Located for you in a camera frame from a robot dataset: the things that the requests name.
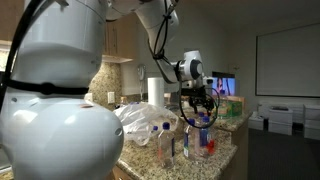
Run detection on white storage boxes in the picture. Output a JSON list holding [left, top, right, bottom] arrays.
[[249, 102, 320, 140]]

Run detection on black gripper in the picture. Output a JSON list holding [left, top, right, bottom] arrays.
[[182, 87, 215, 114]]

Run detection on white wall outlet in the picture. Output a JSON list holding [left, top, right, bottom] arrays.
[[107, 92, 115, 104]]

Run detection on wooden upper cabinet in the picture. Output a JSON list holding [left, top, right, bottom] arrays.
[[103, 13, 137, 63]]

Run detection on white plastic bag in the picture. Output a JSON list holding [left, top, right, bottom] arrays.
[[114, 103, 179, 146]]

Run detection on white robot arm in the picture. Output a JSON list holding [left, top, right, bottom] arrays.
[[1, 0, 202, 180]]

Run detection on orange red small object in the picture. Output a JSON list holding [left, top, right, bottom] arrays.
[[206, 140, 215, 155]]

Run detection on clear bottle blue label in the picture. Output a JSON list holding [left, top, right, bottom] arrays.
[[198, 112, 204, 121]]

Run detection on computer monitor screen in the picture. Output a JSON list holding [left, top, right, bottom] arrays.
[[212, 72, 236, 96]]

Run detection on clear bottle behind box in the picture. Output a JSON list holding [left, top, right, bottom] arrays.
[[219, 90, 227, 100]]

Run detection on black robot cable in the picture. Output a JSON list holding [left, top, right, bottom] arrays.
[[147, 0, 221, 130]]

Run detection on white projector screen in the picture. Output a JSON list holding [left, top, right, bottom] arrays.
[[255, 24, 320, 98]]

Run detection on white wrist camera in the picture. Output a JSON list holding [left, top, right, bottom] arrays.
[[203, 76, 214, 85]]

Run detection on clear bottle blue cap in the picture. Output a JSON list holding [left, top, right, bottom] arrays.
[[183, 118, 197, 161], [150, 126, 159, 137], [200, 116, 214, 158], [158, 122, 175, 169]]

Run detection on white paper towel roll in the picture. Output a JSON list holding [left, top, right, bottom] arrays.
[[148, 77, 164, 107]]

